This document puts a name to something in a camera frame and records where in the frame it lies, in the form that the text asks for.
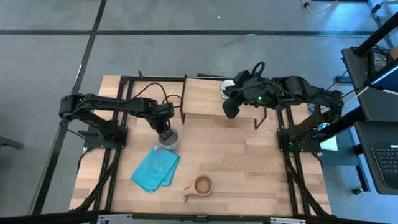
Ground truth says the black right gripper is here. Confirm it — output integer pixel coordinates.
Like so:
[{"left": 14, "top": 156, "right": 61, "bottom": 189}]
[{"left": 222, "top": 70, "right": 279, "bottom": 120}]

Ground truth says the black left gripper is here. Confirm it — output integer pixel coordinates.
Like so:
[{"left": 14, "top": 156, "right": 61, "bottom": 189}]
[{"left": 147, "top": 100, "right": 176, "bottom": 141}]

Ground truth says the white mug with blue print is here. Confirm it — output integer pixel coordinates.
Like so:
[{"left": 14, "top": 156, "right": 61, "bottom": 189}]
[{"left": 219, "top": 79, "right": 236, "bottom": 105}]

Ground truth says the grey ceramic mug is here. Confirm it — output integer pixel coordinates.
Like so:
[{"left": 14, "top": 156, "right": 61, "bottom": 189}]
[{"left": 154, "top": 126, "right": 181, "bottom": 152}]

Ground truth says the wooden cup with handle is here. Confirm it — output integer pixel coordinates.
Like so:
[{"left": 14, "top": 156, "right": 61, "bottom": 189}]
[{"left": 182, "top": 174, "right": 215, "bottom": 200}]

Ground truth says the wooden shelf with black legs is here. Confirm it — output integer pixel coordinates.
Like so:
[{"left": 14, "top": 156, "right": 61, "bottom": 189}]
[{"left": 179, "top": 73, "right": 269, "bottom": 130}]

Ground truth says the turquoise blue cloth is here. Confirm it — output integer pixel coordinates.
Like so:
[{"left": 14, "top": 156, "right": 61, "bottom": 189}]
[{"left": 130, "top": 145, "right": 181, "bottom": 193}]

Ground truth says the white box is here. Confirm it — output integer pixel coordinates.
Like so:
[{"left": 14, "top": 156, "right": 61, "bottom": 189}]
[{"left": 320, "top": 123, "right": 338, "bottom": 152}]

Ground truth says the short black pole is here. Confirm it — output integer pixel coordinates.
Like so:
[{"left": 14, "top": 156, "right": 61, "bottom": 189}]
[{"left": 318, "top": 105, "right": 366, "bottom": 142}]

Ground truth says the dark desk with keyboard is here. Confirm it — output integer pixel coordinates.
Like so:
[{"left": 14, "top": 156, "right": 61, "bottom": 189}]
[{"left": 354, "top": 121, "right": 398, "bottom": 195}]

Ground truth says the dark desk with laptop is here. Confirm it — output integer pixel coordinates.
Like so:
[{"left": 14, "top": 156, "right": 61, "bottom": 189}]
[{"left": 341, "top": 46, "right": 398, "bottom": 122}]

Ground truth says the black power adapter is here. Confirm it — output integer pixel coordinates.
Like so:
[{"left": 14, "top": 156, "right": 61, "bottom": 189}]
[{"left": 368, "top": 46, "right": 391, "bottom": 77}]

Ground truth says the grey metal foot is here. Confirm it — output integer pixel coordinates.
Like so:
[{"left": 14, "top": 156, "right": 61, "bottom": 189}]
[{"left": 0, "top": 136, "right": 24, "bottom": 149}]

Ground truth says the laptop with blue screen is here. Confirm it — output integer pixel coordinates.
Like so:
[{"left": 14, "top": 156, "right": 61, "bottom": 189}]
[{"left": 363, "top": 58, "right": 398, "bottom": 94}]

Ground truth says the black crossbar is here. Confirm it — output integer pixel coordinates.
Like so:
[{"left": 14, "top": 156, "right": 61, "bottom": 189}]
[{"left": 0, "top": 208, "right": 398, "bottom": 224}]

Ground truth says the long black pole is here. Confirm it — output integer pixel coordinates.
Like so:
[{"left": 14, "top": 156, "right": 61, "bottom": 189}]
[{"left": 354, "top": 11, "right": 398, "bottom": 57}]

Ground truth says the grey metal stand leg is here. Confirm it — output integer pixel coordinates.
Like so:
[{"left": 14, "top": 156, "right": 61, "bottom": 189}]
[{"left": 366, "top": 0, "right": 398, "bottom": 49}]

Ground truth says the black keyboard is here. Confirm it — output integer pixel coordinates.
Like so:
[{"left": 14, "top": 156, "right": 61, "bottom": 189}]
[{"left": 371, "top": 144, "right": 398, "bottom": 189}]

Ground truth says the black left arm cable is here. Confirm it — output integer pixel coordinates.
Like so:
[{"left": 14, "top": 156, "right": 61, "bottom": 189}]
[{"left": 133, "top": 82, "right": 184, "bottom": 108}]

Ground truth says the black aluminium table frame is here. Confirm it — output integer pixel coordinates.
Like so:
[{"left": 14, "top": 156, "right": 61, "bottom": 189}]
[{"left": 68, "top": 70, "right": 333, "bottom": 218}]

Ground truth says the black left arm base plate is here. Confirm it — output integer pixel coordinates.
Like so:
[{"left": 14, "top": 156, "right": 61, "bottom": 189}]
[{"left": 83, "top": 124, "right": 129, "bottom": 149}]

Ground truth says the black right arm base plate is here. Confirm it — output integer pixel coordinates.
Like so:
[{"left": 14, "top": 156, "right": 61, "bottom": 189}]
[{"left": 277, "top": 128, "right": 322, "bottom": 154}]

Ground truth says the yellow cable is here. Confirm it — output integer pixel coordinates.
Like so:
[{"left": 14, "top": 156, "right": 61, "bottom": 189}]
[{"left": 301, "top": 0, "right": 340, "bottom": 16}]

